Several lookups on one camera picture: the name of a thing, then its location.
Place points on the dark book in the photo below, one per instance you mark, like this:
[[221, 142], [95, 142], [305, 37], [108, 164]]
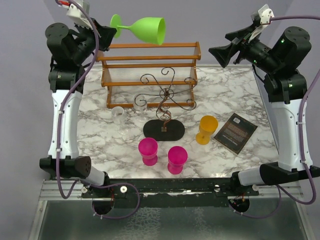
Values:
[[235, 133]]

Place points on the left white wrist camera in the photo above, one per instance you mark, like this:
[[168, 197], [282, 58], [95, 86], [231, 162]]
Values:
[[75, 14]]

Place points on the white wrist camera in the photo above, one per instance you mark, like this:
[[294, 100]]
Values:
[[75, 14], [261, 19]]

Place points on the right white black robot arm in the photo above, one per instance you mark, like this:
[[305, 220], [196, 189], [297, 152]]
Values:
[[285, 88]]

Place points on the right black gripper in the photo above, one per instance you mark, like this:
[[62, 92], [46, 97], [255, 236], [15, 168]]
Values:
[[221, 53]]

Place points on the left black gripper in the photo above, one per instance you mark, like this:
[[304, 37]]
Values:
[[106, 38]]

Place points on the frosted clear wine glass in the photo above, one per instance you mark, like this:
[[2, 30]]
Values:
[[119, 117]]

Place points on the aluminium rail frame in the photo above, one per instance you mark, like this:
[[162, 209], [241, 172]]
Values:
[[271, 215]]

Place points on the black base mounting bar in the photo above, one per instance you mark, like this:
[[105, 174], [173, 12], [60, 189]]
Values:
[[168, 192]]

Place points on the orange wooden dish rack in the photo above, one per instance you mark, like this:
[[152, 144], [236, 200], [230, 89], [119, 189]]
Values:
[[125, 71]]

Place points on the pink plastic goblet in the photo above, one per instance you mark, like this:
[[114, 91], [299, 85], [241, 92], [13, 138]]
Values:
[[148, 149], [177, 157]]

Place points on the left pink plastic goblet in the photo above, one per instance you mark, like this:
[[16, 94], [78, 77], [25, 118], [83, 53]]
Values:
[[148, 149]]

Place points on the orange plastic wine glass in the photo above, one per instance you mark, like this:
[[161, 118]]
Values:
[[207, 126]]

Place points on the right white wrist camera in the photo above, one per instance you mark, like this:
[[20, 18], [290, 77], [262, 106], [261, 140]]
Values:
[[261, 19]]

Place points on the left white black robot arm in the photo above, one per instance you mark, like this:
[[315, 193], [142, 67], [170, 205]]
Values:
[[69, 49]]

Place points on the right pink plastic goblet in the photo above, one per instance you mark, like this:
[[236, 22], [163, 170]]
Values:
[[177, 157]]

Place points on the green plastic wine glass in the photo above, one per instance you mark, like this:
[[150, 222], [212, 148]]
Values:
[[151, 30]]

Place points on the metal wine glass rack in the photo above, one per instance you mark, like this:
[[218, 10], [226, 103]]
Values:
[[164, 128]]

